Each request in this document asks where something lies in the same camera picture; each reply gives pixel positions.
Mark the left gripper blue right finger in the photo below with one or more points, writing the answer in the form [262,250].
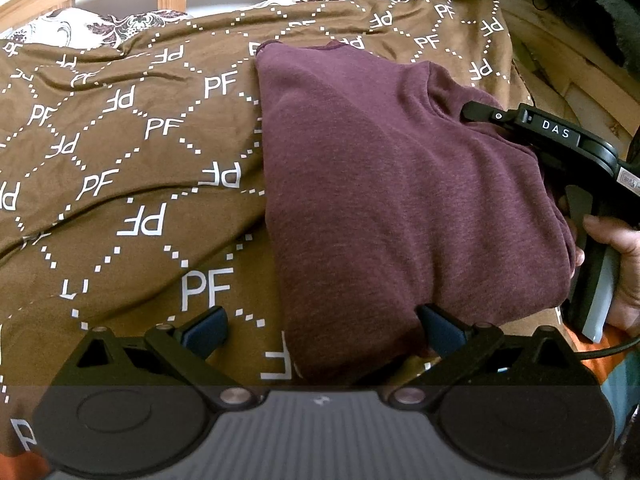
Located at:
[451,338]

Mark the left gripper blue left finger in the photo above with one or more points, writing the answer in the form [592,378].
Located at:
[200,336]

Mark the maroon long-sleeve shirt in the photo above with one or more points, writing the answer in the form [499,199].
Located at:
[380,199]

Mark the person's right hand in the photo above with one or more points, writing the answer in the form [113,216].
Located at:
[624,310]

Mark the brown PF patterned blanket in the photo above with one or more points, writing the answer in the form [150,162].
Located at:
[132,190]

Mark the orange white striped cloth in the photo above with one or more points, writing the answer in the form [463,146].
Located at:
[618,375]

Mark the white floral patterned sheet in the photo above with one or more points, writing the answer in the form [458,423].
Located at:
[81,29]

